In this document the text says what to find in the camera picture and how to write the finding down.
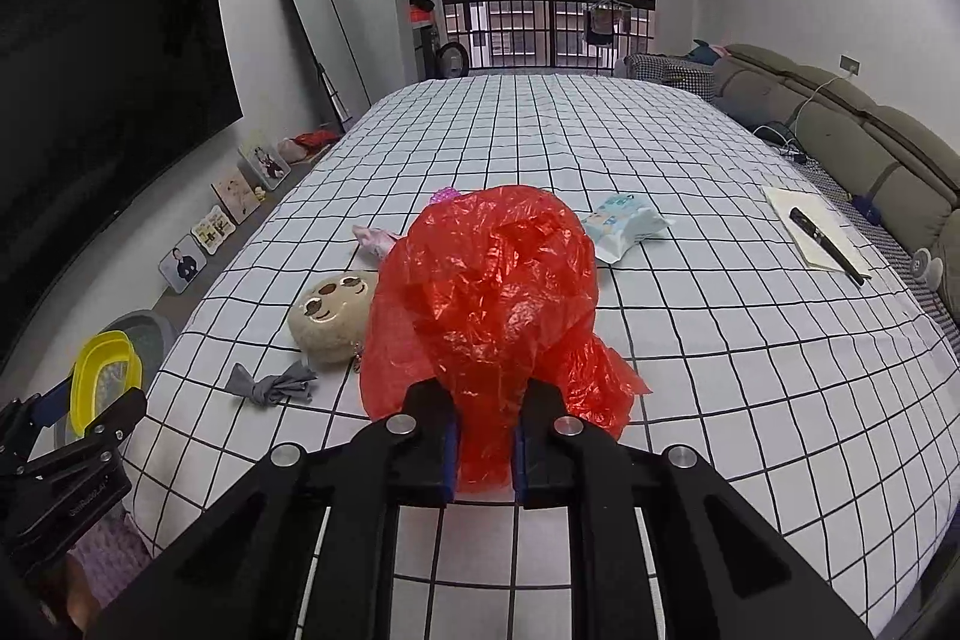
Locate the olive green sofa headboard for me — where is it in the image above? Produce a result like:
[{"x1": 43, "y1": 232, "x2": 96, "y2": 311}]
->
[{"x1": 711, "y1": 44, "x2": 958, "y2": 315}]

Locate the red cloth on shelf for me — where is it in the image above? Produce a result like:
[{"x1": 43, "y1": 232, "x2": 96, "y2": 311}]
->
[{"x1": 293, "y1": 128, "x2": 342, "y2": 156}]

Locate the black pen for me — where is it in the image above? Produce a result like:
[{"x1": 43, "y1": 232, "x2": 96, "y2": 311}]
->
[{"x1": 789, "y1": 208, "x2": 866, "y2": 287}]

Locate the pink picture frame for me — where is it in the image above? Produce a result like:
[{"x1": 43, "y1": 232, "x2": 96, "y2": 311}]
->
[{"x1": 212, "y1": 167, "x2": 260, "y2": 224}]

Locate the beige sloth plush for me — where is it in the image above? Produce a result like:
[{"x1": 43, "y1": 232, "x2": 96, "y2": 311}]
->
[{"x1": 286, "y1": 271, "x2": 379, "y2": 369}]

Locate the leaning floor mirror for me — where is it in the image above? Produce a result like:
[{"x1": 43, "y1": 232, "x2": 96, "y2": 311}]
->
[{"x1": 290, "y1": 0, "x2": 371, "y2": 133}]

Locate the pink plastic shuttlecock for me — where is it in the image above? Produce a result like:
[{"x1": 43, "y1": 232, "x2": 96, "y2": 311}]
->
[{"x1": 430, "y1": 187, "x2": 460, "y2": 205}]

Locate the portrait photo frame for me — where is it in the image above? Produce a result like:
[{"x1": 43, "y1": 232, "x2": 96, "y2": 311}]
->
[{"x1": 158, "y1": 234, "x2": 206, "y2": 294}]

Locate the pink snack wrapper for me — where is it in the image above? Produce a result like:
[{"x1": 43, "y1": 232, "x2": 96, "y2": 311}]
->
[{"x1": 352, "y1": 226, "x2": 400, "y2": 262}]

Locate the cream paper notebook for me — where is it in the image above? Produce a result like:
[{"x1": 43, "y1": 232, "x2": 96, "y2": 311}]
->
[{"x1": 763, "y1": 187, "x2": 871, "y2": 281}]

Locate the grey laundry basket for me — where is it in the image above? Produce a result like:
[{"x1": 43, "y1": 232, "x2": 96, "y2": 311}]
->
[{"x1": 53, "y1": 310, "x2": 174, "y2": 447}]

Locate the black wall television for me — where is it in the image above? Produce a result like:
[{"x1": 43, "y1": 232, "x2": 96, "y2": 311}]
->
[{"x1": 2, "y1": 0, "x2": 242, "y2": 354}]

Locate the light blue wipes packet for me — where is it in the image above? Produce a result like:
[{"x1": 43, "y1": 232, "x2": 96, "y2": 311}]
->
[{"x1": 583, "y1": 193, "x2": 670, "y2": 265}]

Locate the black white grid bedsheet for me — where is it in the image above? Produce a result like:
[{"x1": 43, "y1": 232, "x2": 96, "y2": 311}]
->
[{"x1": 124, "y1": 76, "x2": 958, "y2": 633}]

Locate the small black fan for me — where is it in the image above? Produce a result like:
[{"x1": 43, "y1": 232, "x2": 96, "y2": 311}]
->
[{"x1": 434, "y1": 41, "x2": 470, "y2": 80}]

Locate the yellow plastic basin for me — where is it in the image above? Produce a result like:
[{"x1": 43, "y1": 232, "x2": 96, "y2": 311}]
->
[{"x1": 68, "y1": 330, "x2": 143, "y2": 437}]

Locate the grey fishbone toy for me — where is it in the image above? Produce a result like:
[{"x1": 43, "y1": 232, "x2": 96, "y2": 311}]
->
[{"x1": 224, "y1": 362, "x2": 316, "y2": 408}]

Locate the red plastic bag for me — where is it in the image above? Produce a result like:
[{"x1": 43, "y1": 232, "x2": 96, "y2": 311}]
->
[{"x1": 359, "y1": 185, "x2": 647, "y2": 494}]

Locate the checked pillow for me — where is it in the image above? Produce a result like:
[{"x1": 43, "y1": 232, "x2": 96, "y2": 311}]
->
[{"x1": 623, "y1": 53, "x2": 716, "y2": 101}]

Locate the couple photo frame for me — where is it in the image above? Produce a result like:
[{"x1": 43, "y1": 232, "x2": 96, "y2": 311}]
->
[{"x1": 238, "y1": 130, "x2": 290, "y2": 191}]

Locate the grey low shelf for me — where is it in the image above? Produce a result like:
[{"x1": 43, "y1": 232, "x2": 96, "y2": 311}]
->
[{"x1": 153, "y1": 145, "x2": 334, "y2": 339}]

